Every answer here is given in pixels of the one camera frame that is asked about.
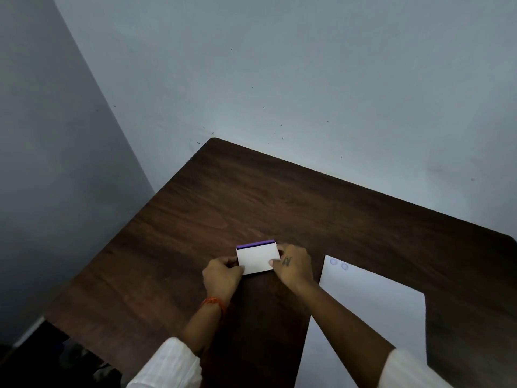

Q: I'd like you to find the person's right hand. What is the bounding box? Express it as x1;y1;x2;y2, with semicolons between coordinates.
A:
268;243;316;295

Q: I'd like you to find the orange thread wristband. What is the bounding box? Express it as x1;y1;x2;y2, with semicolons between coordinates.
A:
201;297;225;316

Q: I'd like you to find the white and purple paper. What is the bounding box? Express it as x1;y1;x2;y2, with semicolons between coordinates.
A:
236;239;282;276

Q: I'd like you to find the person's right forearm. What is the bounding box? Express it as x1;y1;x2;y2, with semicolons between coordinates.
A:
294;280;455;388

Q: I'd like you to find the person's left forearm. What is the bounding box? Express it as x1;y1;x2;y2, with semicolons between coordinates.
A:
126;298;229;388

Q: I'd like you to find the person's left hand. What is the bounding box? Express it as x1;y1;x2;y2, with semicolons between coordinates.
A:
202;256;245;305

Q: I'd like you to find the white paper sheet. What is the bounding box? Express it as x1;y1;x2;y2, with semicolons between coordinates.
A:
294;255;428;388

